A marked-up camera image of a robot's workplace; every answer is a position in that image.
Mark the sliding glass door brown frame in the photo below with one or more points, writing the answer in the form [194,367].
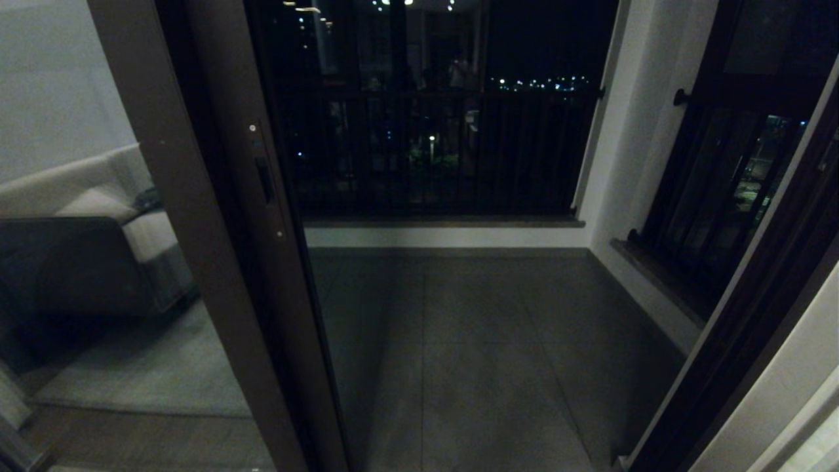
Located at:
[262,275]

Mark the long grey stone sill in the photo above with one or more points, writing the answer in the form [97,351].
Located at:
[446,222]

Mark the long black balcony railing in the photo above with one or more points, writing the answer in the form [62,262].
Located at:
[459,157]

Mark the fixed glass door panel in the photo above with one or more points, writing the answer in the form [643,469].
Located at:
[190,249]

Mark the dark green cloth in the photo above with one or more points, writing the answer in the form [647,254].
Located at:
[147,199]

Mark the grey floor rug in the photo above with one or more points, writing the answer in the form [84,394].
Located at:
[157,367]

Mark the light grey sofa cushion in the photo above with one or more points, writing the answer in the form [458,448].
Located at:
[98,204]

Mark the dark brown door jamb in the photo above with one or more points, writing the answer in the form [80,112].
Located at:
[741,341]

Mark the light grey sofa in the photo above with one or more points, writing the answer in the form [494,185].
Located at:
[78,269]

